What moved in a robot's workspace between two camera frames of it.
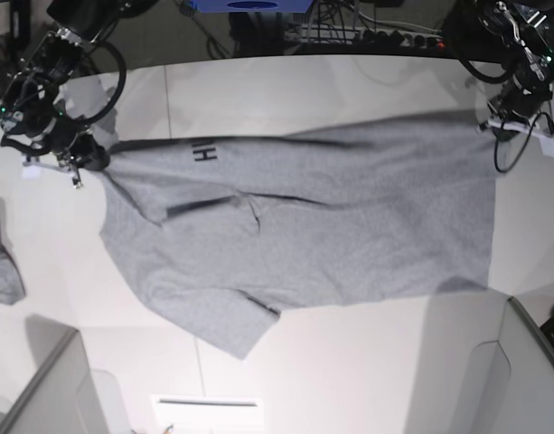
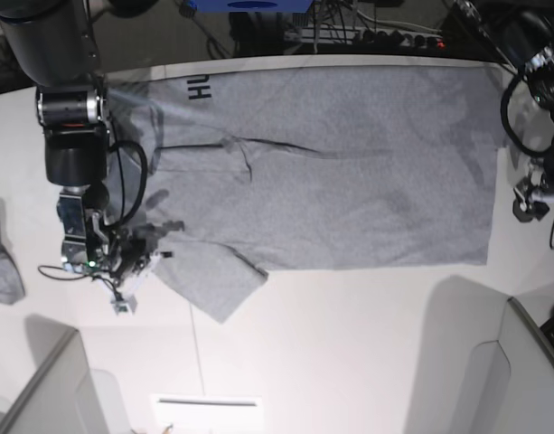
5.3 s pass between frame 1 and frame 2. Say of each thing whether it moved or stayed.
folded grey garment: stayed
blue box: stayed
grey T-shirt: moved
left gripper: moved
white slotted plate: stayed
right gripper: moved
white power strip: stayed
